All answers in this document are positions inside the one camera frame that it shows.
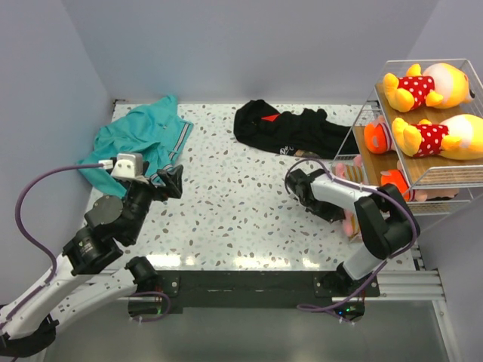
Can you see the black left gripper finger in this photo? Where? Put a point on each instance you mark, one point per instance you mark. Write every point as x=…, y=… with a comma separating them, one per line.
x=173, y=186
x=156, y=179

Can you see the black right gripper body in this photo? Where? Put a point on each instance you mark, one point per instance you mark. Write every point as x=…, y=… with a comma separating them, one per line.
x=326, y=210

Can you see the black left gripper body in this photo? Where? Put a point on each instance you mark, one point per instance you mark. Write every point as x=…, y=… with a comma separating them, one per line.
x=139, y=197

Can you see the pink pig plush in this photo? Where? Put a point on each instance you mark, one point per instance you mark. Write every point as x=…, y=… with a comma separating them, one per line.
x=352, y=170
x=350, y=224

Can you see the black-haired doll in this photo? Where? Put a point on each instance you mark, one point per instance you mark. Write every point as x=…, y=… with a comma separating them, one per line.
x=377, y=136
x=398, y=179

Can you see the yellow polka-dot plush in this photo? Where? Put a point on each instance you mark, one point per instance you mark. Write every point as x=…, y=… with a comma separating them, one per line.
x=456, y=138
x=439, y=86

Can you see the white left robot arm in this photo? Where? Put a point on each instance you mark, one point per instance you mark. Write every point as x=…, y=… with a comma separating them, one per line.
x=30, y=323

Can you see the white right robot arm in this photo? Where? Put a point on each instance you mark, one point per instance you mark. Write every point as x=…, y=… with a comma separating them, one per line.
x=386, y=224

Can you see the teal striped-trim shirt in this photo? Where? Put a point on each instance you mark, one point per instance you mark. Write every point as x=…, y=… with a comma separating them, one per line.
x=155, y=131

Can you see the black printed shirt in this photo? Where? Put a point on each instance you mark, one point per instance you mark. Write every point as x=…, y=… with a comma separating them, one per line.
x=308, y=134

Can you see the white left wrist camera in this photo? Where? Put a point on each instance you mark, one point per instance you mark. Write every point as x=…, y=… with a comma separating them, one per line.
x=128, y=166

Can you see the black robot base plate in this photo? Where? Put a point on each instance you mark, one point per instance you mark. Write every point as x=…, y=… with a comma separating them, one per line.
x=249, y=289

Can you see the white wire wooden shelf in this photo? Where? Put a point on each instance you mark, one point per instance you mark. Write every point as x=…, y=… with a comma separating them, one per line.
x=433, y=172

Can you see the aluminium frame rail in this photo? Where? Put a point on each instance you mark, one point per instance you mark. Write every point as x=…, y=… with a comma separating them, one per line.
x=391, y=285

